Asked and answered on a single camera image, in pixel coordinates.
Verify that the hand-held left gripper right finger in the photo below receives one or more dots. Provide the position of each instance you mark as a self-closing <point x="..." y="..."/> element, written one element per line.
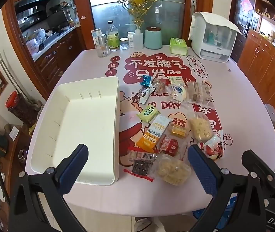
<point x="199" y="162"/>

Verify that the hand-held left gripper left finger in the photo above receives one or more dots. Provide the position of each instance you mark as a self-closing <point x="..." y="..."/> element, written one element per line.
<point x="78" y="160"/>

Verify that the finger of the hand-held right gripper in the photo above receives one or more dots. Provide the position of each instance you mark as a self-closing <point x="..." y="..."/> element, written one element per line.
<point x="258" y="164"/>

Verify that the red and white snack packet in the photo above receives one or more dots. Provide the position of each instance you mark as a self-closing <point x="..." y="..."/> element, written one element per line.
<point x="212" y="147"/>

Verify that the clear pale crisp packet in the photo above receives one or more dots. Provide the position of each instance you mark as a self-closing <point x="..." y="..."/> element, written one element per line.
<point x="173" y="169"/>

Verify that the small yellow snack packet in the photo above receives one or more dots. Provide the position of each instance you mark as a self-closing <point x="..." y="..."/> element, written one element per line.
<point x="178" y="130"/>

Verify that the white plastic bin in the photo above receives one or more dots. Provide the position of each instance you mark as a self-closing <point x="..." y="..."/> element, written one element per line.
<point x="86" y="120"/>

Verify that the white and orange bar packet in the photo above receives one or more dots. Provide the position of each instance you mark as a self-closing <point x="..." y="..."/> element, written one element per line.
<point x="153" y="133"/>

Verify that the black seed bar packet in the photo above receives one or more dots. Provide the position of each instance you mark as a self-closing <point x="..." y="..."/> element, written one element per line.
<point x="141" y="163"/>

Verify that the clear rice cake packet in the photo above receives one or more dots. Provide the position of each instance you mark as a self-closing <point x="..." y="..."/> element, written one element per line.
<point x="197" y="91"/>

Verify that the green snack packet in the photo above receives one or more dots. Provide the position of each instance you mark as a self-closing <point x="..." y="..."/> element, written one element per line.
<point x="148" y="112"/>

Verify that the blue and white pastry packet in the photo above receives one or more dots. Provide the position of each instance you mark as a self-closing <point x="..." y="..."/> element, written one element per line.
<point x="178" y="93"/>

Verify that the clear walnut packet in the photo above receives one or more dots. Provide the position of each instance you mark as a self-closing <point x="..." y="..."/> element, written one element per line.
<point x="158" y="85"/>

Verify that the teal snack packet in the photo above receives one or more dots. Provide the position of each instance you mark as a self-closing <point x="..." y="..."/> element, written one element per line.
<point x="146" y="81"/>

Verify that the printed pink tablecloth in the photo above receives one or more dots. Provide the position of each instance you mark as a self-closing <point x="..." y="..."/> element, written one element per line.
<point x="243" y="96"/>

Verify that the tall wooden cabinet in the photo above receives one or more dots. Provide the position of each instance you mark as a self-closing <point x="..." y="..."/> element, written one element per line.
<point x="263" y="62"/>

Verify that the red lid jar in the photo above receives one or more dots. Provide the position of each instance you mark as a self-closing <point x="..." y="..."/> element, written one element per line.
<point x="16" y="104"/>

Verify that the wooden kitchen counter cabinet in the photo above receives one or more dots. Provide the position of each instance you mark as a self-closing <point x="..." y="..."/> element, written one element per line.
<point x="55" y="58"/>

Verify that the glass tumbler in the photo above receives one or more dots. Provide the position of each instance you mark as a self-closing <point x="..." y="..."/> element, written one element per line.
<point x="103" y="50"/>

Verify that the green tissue pack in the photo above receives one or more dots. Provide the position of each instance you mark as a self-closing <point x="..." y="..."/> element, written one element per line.
<point x="178" y="46"/>

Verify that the white storage box with cloth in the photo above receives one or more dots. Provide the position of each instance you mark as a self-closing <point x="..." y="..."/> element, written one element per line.
<point x="212" y="43"/>

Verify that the small white carton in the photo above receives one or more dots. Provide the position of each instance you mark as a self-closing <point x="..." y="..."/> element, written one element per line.
<point x="95" y="37"/>

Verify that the metal tin can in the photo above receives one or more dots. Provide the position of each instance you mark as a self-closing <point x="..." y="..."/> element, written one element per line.
<point x="102" y="38"/>

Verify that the small glass jar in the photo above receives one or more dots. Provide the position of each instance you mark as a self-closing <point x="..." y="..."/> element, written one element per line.
<point x="124" y="44"/>

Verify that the green label glass bottle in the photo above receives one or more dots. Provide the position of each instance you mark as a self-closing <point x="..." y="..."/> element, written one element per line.
<point x="113" y="38"/>

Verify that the teal canister with brown lid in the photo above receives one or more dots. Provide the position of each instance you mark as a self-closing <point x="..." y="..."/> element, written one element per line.
<point x="153" y="38"/>

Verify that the white pill bottle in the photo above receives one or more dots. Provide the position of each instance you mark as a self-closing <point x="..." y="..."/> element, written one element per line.
<point x="131" y="40"/>

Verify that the white squeeze bottle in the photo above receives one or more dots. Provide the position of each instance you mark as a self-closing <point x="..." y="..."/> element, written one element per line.
<point x="139" y="40"/>

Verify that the frosted glass door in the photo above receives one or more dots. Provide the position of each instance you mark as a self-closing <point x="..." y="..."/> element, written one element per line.
<point x="171" y="12"/>

